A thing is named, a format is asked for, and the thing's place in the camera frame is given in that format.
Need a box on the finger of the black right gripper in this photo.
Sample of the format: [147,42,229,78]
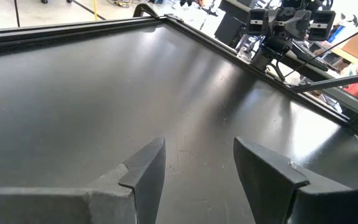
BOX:
[308,10,336,42]
[246,8,269,36]

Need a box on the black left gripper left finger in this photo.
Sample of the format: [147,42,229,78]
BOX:
[0,137,167,224]

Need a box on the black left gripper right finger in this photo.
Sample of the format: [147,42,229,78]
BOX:
[232,136,358,224]

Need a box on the black perforated computer case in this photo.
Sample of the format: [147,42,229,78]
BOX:
[214,0,251,48]

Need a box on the black diagonal frame strut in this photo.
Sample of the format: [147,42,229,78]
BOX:
[290,70,358,94]

